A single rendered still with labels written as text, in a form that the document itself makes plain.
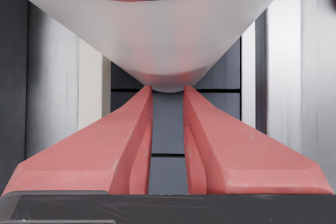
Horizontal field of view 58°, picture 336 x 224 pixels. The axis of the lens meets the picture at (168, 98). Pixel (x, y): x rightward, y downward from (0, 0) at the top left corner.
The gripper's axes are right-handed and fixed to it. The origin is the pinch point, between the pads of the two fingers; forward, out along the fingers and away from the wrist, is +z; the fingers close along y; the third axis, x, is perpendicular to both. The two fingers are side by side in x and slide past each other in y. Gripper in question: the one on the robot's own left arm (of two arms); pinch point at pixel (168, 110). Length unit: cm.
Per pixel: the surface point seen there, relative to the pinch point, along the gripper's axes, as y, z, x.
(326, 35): -12.0, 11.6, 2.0
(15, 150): 10.8, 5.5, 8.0
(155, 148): 0.8, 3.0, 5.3
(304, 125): -10.2, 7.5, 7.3
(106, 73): 3.1, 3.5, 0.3
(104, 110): 3.1, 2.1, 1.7
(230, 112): -3.7, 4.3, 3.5
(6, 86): 10.8, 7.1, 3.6
